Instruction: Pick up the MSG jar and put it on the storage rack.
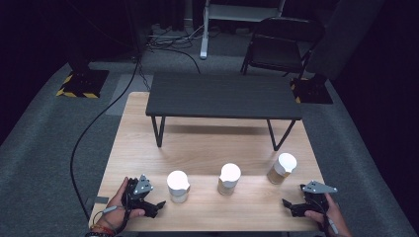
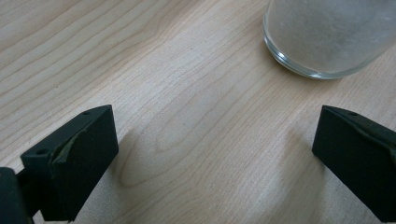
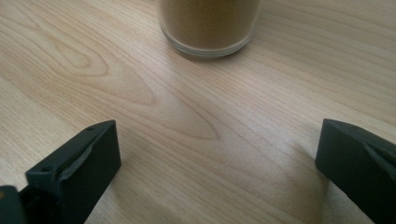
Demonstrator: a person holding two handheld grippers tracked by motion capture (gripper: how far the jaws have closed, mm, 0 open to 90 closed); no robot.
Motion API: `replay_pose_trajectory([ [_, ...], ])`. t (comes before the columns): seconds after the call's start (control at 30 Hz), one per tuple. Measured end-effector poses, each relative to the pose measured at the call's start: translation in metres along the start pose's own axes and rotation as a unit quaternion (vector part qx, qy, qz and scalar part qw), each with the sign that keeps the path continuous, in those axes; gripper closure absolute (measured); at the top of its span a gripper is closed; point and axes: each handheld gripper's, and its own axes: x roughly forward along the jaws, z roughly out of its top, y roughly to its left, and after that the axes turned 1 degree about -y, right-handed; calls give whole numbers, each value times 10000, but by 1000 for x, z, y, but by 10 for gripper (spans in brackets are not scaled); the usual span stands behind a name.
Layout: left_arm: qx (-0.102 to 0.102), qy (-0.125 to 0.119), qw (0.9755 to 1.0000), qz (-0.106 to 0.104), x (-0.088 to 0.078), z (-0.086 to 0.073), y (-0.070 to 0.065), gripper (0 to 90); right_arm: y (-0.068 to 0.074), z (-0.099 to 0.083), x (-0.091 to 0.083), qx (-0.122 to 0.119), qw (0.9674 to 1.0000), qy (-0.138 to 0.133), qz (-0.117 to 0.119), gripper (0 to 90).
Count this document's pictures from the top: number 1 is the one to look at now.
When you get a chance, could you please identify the white-lidded jar brown powder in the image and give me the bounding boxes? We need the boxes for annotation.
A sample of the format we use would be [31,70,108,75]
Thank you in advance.
[216,162,242,197]
[266,152,298,186]

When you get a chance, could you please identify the white-lidded jar white powder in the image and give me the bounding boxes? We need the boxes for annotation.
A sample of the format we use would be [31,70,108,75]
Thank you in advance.
[166,170,192,204]

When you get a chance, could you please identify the left hand-held gripper cable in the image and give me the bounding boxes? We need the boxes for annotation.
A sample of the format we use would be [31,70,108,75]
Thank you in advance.
[91,177,139,235]

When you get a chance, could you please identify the hand-held gripper cable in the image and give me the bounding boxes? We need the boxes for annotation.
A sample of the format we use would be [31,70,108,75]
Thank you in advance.
[314,197,340,237]
[91,177,139,235]

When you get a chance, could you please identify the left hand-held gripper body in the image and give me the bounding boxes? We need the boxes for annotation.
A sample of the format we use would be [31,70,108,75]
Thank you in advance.
[121,173,155,212]

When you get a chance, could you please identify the black folding chair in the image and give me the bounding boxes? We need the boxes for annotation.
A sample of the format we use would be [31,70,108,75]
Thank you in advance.
[240,16,327,80]

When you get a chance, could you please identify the person's right hand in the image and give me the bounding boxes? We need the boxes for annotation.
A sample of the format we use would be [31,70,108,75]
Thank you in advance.
[303,192,354,237]

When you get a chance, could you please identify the person's left hand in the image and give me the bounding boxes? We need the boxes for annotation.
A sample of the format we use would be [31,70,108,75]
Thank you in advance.
[98,176,146,233]

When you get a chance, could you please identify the beaded bracelets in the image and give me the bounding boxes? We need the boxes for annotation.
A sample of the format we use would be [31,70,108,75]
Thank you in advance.
[84,223,117,237]

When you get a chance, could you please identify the right hand-held gripper cable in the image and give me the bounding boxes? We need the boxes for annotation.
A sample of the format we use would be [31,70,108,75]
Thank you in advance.
[314,197,340,237]

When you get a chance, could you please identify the black base plate striped tape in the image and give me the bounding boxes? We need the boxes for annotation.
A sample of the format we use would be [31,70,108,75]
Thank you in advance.
[290,73,334,105]
[55,68,111,99]

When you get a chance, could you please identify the bundle of floor cables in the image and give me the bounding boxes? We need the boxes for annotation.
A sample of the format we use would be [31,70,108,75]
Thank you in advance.
[144,23,213,52]

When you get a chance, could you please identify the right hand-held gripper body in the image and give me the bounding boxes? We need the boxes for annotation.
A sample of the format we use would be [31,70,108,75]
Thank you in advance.
[299,180,339,214]

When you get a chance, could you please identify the black desktop shelf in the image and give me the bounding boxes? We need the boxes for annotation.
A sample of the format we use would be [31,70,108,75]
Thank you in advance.
[145,72,303,152]

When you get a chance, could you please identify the white metal stand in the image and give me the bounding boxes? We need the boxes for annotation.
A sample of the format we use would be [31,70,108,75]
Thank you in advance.
[199,0,287,61]

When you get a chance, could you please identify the long black floor cable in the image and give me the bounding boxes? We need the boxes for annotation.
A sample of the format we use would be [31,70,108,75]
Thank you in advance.
[69,55,143,222]

